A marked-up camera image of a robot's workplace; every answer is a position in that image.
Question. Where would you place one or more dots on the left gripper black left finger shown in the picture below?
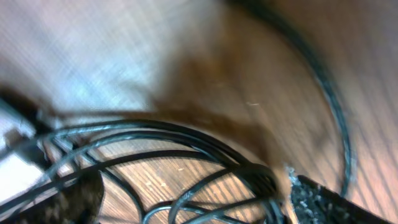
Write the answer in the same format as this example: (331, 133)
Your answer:
(79, 203)

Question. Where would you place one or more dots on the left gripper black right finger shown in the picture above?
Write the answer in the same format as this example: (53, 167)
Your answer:
(315, 203)

